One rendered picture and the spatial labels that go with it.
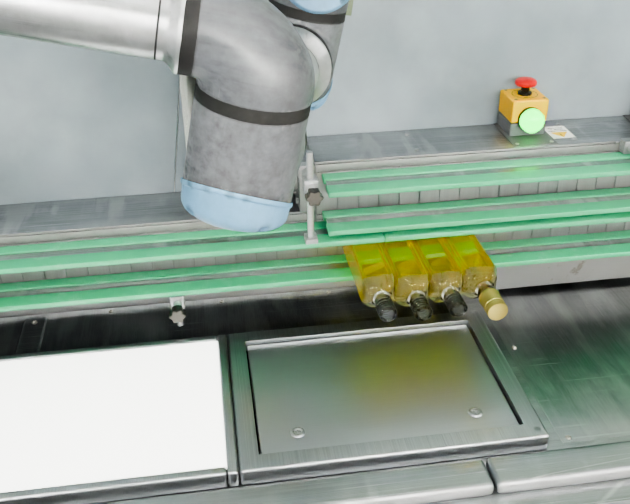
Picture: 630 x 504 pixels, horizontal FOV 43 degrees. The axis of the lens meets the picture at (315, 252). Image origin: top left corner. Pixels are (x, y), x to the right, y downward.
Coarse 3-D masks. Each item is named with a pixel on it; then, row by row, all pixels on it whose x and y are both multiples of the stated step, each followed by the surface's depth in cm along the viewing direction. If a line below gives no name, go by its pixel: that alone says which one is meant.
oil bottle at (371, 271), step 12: (348, 252) 144; (360, 252) 139; (372, 252) 139; (348, 264) 145; (360, 264) 136; (372, 264) 136; (384, 264) 136; (360, 276) 134; (372, 276) 133; (384, 276) 132; (360, 288) 135; (372, 288) 131; (384, 288) 131; (372, 300) 132
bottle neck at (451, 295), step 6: (450, 288) 132; (456, 288) 133; (444, 294) 132; (450, 294) 131; (456, 294) 131; (444, 300) 132; (450, 300) 130; (456, 300) 129; (462, 300) 130; (450, 306) 129; (456, 306) 132; (462, 306) 130; (450, 312) 129; (456, 312) 130; (462, 312) 130
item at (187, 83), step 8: (184, 80) 135; (192, 80) 142; (184, 88) 135; (192, 88) 143; (184, 96) 136; (192, 96) 143; (184, 104) 137; (184, 112) 137; (184, 120) 138; (184, 128) 139
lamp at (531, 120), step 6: (528, 108) 148; (534, 108) 148; (522, 114) 148; (528, 114) 147; (534, 114) 146; (540, 114) 147; (522, 120) 147; (528, 120) 147; (534, 120) 147; (540, 120) 147; (522, 126) 148; (528, 126) 147; (534, 126) 147; (540, 126) 147; (528, 132) 148; (534, 132) 148
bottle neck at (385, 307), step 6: (378, 294) 131; (384, 294) 130; (378, 300) 129; (384, 300) 129; (390, 300) 129; (378, 306) 129; (384, 306) 128; (390, 306) 127; (378, 312) 128; (384, 312) 130; (390, 312) 130; (396, 312) 128; (384, 318) 128; (390, 318) 128
